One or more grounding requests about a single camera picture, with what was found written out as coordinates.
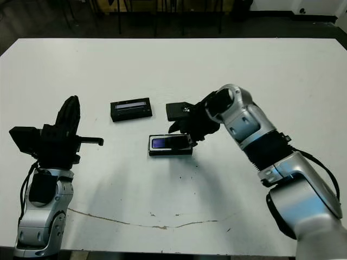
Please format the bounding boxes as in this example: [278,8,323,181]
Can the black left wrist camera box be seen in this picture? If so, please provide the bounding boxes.
[9,126,44,155]

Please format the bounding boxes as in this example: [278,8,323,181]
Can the black trash bin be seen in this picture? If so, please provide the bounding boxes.
[232,0,255,23]

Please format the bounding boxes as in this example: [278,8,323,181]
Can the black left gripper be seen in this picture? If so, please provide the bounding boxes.
[36,95,105,171]

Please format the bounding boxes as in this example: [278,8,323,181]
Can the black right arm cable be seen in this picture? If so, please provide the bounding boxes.
[294,150,342,208]

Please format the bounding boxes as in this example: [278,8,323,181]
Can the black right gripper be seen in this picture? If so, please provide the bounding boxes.
[168,100,221,149]

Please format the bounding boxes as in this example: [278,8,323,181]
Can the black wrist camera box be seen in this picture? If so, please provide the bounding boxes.
[165,102,192,122]
[9,126,44,155]

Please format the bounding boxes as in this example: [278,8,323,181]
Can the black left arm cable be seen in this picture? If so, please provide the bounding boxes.
[18,161,38,220]

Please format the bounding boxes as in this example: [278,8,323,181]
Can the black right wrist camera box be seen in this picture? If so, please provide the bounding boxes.
[165,102,192,122]

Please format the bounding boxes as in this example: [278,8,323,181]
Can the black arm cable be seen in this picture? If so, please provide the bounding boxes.
[18,161,38,220]
[294,150,342,208]

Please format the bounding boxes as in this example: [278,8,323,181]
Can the black phone-like camera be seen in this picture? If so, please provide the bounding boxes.
[151,137,190,150]

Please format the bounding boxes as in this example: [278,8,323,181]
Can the black box base white insert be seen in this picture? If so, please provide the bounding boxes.
[147,134,194,158]

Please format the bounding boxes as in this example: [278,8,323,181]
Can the black box lid silver strip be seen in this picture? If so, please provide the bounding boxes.
[110,96,153,123]

